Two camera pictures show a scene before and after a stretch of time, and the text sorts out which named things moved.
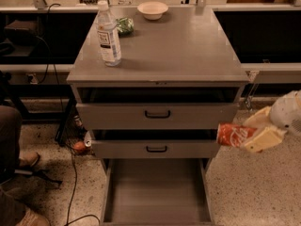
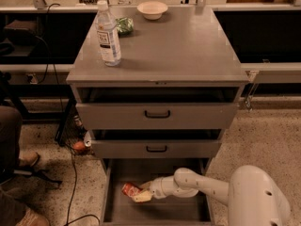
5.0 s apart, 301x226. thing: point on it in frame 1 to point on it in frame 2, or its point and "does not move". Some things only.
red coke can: x=233 y=135 to x=131 y=188
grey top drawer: x=156 y=108 does not move
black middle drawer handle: x=156 y=151 does not move
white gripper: x=286 y=112 to x=156 y=187
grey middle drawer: x=155 y=144 does not move
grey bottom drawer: x=156 y=192 does not move
